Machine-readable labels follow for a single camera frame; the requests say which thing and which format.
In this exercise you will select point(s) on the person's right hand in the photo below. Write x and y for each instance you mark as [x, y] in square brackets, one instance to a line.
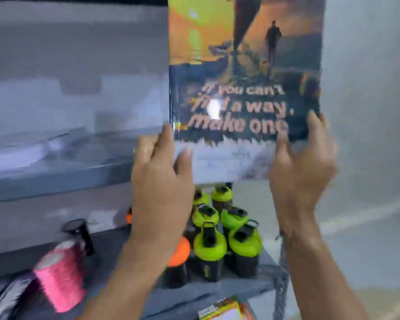
[300, 183]

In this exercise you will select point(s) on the person's left hand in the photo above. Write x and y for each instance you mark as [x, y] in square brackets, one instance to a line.
[160, 196]

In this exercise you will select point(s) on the person's right thumb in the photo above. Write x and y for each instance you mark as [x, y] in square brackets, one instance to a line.
[282, 146]

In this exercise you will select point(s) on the person's left thumb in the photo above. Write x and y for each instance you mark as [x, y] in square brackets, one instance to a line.
[185, 163]

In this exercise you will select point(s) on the sunset picture notebook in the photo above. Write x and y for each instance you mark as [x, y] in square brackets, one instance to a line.
[243, 79]

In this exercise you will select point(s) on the person's left forearm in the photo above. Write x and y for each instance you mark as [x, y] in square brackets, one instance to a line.
[130, 283]

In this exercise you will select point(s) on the person's right forearm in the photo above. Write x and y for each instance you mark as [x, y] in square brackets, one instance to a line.
[315, 279]

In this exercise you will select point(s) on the orange-lid black shaker bottle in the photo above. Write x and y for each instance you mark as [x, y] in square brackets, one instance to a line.
[129, 217]
[177, 266]

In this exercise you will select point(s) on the group of green-lid shaker bottles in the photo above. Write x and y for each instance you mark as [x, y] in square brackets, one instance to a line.
[220, 236]

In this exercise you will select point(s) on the grey metal shelf rack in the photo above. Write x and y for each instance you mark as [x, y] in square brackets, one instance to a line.
[66, 176]

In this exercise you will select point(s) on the yellow orange printed box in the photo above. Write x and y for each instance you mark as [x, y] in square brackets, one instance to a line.
[225, 311]

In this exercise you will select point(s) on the pink spray bottle black trigger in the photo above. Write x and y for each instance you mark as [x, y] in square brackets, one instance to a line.
[61, 273]

